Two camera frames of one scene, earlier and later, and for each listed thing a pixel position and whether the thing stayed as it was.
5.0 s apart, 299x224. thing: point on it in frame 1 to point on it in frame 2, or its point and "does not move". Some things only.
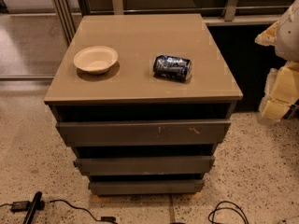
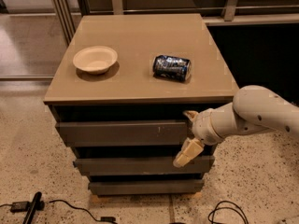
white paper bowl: (95, 59) does not move
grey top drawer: (144, 133) does not move
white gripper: (289, 35) to (202, 129)
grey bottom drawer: (145, 188) does not move
